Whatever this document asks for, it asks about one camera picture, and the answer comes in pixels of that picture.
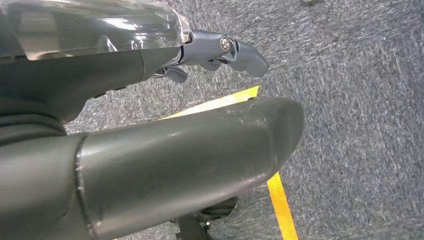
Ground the yellow floor tape square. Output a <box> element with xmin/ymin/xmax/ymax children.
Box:
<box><xmin>112</xmin><ymin>85</ymin><xmax>300</xmax><ymax>240</ymax></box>

